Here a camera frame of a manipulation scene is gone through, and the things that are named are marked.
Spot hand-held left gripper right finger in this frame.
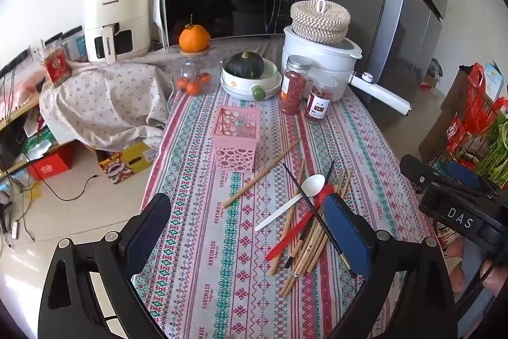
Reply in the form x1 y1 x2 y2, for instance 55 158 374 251
321 193 458 339

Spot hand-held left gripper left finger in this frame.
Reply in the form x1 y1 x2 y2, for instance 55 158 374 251
37 193 172 339

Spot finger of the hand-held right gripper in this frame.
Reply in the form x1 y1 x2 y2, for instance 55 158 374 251
400 154 498 200

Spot pile of wooden chopsticks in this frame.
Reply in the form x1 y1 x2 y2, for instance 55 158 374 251
269 158 355 298

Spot red plastic spoon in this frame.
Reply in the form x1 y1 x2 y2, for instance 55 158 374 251
265 183 335 261

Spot black chopstick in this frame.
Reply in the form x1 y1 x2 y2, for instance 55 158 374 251
284 161 336 270
282 163 357 278

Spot white plastic spoon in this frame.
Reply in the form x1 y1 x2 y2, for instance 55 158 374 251
254 174 326 232

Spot single wooden chopstick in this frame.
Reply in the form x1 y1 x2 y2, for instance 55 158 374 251
221 139 302 209

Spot pink perforated utensil holder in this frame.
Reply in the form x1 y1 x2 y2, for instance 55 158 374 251
210 106 263 173

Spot green leafy vegetables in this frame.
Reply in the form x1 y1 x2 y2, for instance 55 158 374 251
474 112 508 186

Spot patterned striped tablecloth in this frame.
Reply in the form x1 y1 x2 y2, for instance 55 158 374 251
131 83 457 339

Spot yellow printed cardboard box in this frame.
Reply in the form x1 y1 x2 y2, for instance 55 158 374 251
98 141 159 186

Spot red plastic bag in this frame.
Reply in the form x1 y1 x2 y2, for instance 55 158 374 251
444 63 508 153

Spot blue and white carton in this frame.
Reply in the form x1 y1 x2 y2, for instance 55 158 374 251
483 62 505 102

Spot red gift box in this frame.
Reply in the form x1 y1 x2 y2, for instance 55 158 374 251
27 146 77 181

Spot short jar with red label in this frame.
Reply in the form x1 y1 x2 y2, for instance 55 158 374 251
305 79 336 122

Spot floral cover cloth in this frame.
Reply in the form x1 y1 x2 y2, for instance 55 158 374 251
39 49 175 151

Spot white electric pot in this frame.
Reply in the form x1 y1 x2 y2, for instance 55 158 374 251
282 26 412 116

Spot tall jar of red berries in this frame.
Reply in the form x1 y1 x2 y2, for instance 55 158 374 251
278 55 313 116

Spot clear glass jar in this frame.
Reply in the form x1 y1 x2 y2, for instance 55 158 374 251
171 47 221 97

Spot woven basket lid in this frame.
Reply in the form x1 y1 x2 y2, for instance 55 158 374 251
290 0 352 44

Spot white ceramic bowl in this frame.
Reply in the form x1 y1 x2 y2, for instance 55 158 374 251
220 59 283 101

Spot red tin box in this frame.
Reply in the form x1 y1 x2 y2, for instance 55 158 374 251
43 48 72 89

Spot dark green squash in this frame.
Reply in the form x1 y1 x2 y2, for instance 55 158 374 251
224 51 266 79

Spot large orange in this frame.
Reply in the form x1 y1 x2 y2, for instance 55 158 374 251
178 15 211 53

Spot cream air fryer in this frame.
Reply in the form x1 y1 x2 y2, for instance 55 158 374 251
83 0 152 65

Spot black microwave oven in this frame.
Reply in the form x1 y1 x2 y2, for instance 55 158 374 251
153 0 300 49

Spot black wire rack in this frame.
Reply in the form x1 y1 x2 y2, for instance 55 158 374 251
426 63 508 189

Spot black floor cable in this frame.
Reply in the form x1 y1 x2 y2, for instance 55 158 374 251
8 160 100 244

